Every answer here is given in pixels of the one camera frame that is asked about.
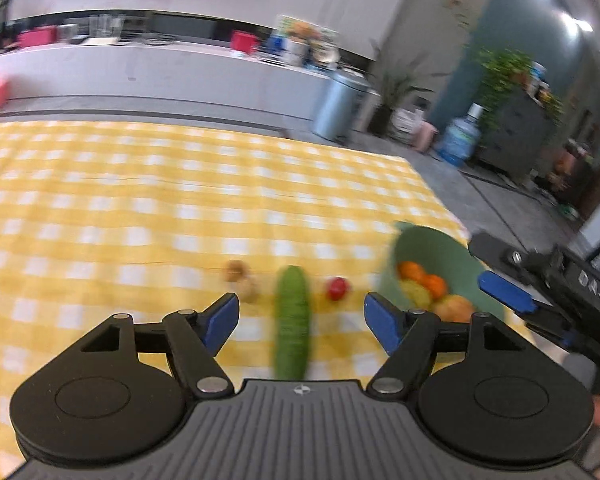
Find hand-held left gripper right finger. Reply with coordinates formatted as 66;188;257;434
364;292;528;397

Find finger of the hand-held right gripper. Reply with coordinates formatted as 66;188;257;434
467;230;563;286
478;270;596;356

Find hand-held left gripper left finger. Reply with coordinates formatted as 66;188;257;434
77;292;241;398

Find green bowl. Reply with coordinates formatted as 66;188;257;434
377;221;506;323

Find yellow lemon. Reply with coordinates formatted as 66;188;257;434
400;280;433;308

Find large yellowish orange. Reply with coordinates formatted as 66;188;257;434
432;294;476;323

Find red tomato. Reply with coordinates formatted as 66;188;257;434
326;276;352;302

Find green cucumber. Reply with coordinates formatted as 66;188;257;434
272;265;312;381

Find dark grey drawer cabinet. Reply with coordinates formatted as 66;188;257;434
475;87;556;183

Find blue water bottle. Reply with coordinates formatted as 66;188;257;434
437;102;483;168

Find pink pot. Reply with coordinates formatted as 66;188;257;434
412;122;438;153

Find yellow checkered tablecloth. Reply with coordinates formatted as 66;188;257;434
0;120;588;471

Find white pot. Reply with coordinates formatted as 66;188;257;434
392;107;426;143

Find potted plant in black pot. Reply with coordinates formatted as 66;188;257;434
370;45;433;136

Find green trailing plant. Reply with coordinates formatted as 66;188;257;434
475;47;563;131

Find grey blue trash can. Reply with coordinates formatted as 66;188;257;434
312;72;371;141

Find grey television cabinet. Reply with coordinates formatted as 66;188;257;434
0;7;341;126

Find red box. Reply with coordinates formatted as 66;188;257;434
230;30;258;56

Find colourful printed box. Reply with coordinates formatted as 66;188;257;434
277;15;338;68

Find clear glass jars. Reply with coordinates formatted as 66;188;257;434
87;12;126;41

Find pink box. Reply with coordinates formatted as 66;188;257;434
17;27;58;48

